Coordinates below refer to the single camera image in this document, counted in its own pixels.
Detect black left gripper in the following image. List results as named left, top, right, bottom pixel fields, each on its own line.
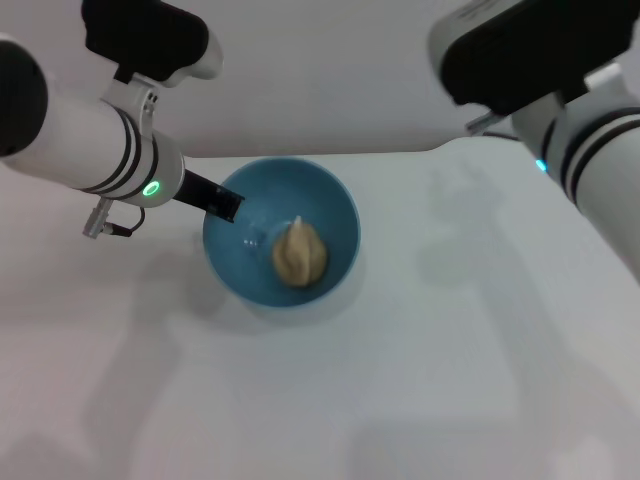
left=172, top=168, right=248, bottom=225

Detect blue bowl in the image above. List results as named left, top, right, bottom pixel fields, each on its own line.
left=201, top=155, right=362, bottom=308

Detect beige egg yolk pastry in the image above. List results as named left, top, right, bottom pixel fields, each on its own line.
left=270, top=215, right=330, bottom=288

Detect left arm cable with connector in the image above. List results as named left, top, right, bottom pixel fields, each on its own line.
left=81, top=195, right=148, bottom=239

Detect arm cable with connector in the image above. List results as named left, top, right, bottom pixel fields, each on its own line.
left=81, top=195, right=148, bottom=239
left=464, top=112, right=522, bottom=143

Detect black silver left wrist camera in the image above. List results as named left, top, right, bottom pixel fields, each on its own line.
left=82, top=0, right=224, bottom=90

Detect right arm cable with connector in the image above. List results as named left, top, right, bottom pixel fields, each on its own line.
left=464, top=112, right=522, bottom=143

